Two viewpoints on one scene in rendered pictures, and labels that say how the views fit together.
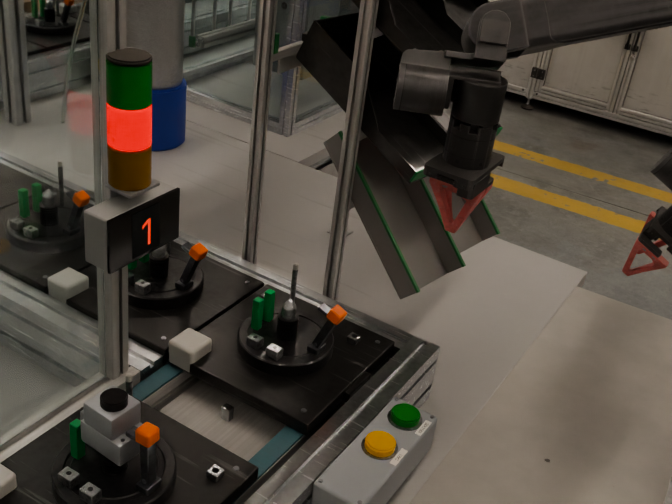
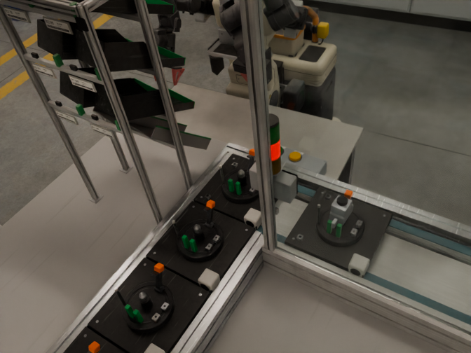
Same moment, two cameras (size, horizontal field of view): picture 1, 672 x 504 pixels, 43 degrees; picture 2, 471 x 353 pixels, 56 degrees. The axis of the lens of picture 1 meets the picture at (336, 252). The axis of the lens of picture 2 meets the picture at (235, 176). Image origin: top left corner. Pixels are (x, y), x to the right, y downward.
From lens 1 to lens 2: 1.38 m
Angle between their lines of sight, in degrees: 62
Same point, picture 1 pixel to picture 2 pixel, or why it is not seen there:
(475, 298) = (158, 146)
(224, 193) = (43, 258)
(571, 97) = not seen: outside the picture
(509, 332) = not seen: hidden behind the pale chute
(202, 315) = (225, 218)
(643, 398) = (221, 104)
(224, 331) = (236, 209)
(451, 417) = not seen: hidden behind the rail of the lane
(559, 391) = (221, 125)
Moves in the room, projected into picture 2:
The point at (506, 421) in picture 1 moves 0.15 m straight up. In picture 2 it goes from (242, 140) to (239, 111)
